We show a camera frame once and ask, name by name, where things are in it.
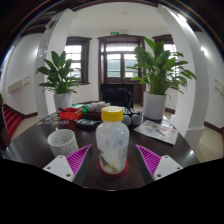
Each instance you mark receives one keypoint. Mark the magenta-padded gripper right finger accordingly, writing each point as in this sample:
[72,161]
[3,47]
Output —
[166,166]

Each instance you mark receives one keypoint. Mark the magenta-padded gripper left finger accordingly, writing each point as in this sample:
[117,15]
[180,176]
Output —
[58,166]

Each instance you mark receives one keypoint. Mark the clear bottle with yellow cap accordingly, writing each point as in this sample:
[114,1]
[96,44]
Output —
[112,143]

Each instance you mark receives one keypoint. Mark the white speckled mug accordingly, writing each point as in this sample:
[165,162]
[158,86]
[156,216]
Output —
[63,143]

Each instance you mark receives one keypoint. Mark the printed magazine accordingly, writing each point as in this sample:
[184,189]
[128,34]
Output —
[156,130]

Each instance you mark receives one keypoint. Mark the black pouch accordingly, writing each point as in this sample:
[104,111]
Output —
[87,124]

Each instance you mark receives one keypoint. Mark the red plastic box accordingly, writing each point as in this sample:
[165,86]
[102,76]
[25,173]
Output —
[70,114]

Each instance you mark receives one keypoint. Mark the grey ball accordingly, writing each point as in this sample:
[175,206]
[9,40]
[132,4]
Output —
[126,120]
[136,119]

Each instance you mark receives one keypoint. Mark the large potted plant, white pot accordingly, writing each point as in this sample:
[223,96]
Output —
[154,106]

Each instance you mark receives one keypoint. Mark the small potted plant, white pot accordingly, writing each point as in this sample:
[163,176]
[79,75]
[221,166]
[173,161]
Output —
[62,101]

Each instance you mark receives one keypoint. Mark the red carpeted stairs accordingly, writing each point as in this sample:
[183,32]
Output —
[12,120]

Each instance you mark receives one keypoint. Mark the dark basket with white items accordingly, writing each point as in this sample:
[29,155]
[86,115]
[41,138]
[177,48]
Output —
[97,111]

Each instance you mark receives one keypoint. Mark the black chair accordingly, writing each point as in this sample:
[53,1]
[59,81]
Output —
[116,96]

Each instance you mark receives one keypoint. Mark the dark-framed window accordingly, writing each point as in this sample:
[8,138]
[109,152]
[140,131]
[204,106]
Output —
[76,56]
[168,46]

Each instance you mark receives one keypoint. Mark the dark wooden glazed door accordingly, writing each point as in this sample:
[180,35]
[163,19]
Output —
[115,63]

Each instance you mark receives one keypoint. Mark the green exit sign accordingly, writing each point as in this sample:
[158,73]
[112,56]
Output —
[115,33]

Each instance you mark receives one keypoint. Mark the wall lamp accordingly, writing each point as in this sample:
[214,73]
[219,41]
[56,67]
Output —
[204,50]

